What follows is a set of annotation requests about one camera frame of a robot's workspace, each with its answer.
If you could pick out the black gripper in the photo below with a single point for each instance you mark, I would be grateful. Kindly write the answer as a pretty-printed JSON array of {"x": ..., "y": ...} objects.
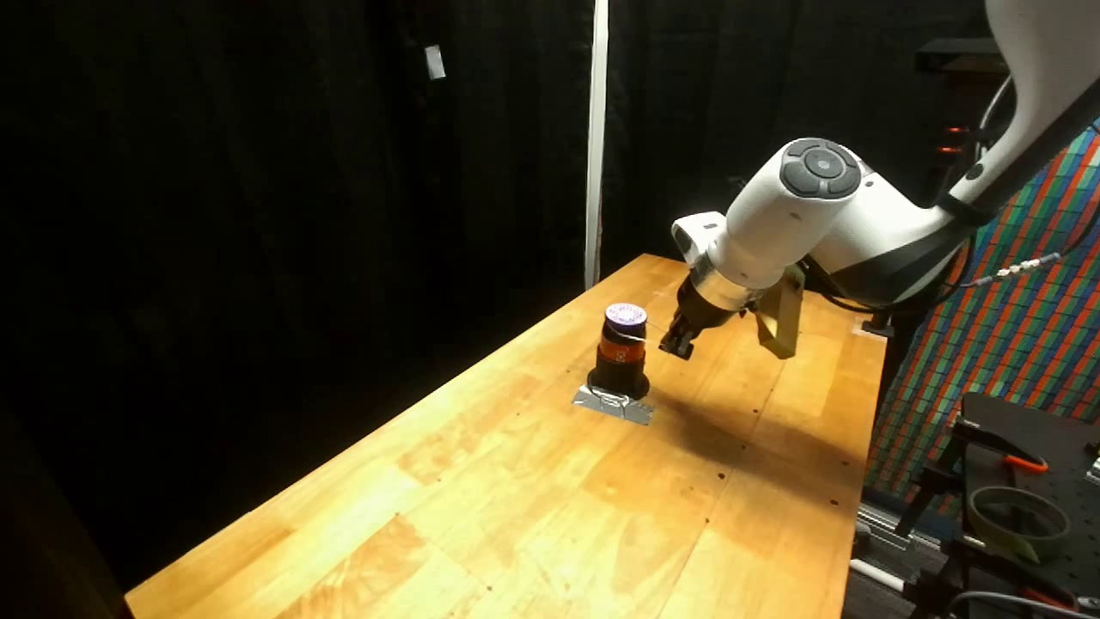
[{"x": 707, "y": 307}]

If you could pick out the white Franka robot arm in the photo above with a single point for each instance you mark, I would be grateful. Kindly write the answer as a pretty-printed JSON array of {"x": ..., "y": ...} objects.
[{"x": 838, "y": 219}]

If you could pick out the small dark orange-banded jar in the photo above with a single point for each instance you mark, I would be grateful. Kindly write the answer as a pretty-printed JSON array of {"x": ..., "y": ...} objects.
[{"x": 622, "y": 344}]

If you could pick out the silver tape patch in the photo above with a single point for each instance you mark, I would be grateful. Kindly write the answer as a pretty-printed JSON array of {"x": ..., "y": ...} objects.
[{"x": 596, "y": 399}]

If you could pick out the white vertical pole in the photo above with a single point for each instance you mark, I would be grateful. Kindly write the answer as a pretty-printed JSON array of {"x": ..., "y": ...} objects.
[{"x": 596, "y": 138}]

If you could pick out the black side platform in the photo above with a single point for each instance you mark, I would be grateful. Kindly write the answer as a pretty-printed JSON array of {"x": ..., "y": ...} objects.
[{"x": 1035, "y": 452}]

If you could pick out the small white tag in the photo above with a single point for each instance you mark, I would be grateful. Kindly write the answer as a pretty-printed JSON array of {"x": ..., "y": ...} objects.
[{"x": 435, "y": 61}]

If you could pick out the grey tape roll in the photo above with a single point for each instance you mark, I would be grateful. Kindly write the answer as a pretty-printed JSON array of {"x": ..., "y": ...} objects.
[{"x": 1018, "y": 516}]

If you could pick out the tan wrist camera bracket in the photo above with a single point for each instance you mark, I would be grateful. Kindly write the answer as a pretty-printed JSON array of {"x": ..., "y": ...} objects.
[{"x": 783, "y": 310}]

